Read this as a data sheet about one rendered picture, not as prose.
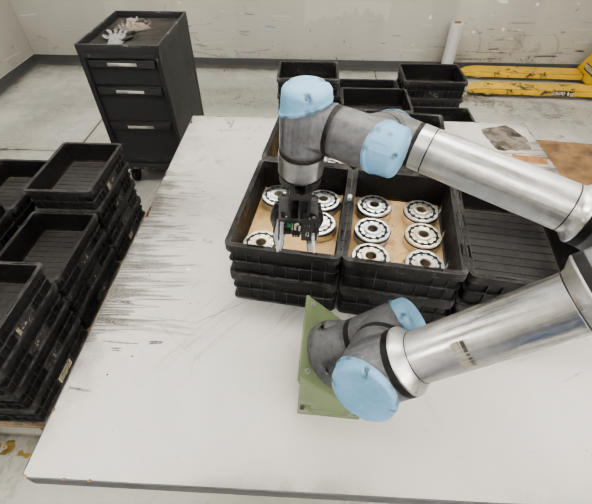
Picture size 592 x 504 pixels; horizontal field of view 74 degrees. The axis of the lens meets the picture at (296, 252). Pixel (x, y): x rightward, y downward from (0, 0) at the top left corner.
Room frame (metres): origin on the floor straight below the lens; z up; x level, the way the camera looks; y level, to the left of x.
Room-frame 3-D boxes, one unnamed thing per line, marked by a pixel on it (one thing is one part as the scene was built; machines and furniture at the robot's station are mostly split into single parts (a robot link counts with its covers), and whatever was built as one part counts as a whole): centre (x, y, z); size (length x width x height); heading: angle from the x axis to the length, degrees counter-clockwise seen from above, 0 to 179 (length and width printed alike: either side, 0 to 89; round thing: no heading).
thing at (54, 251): (1.16, 1.04, 0.31); 0.40 x 0.30 x 0.34; 177
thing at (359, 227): (0.83, -0.22, 0.86); 0.10 x 0.10 x 0.01
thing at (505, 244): (0.77, -0.59, 0.87); 0.40 x 0.30 x 0.11; 170
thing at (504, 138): (1.62, -0.95, 0.71); 0.22 x 0.19 x 0.01; 177
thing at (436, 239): (0.81, -0.36, 0.86); 0.10 x 0.10 x 0.01
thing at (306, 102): (0.55, -0.02, 1.34); 0.09 x 0.08 x 0.11; 61
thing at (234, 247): (0.87, 0.00, 0.92); 0.40 x 0.30 x 0.02; 170
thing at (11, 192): (1.58, 1.42, 0.31); 0.40 x 0.30 x 0.34; 177
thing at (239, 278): (0.87, 0.00, 0.76); 0.40 x 0.30 x 0.12; 170
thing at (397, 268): (0.82, -0.29, 0.92); 0.40 x 0.30 x 0.02; 170
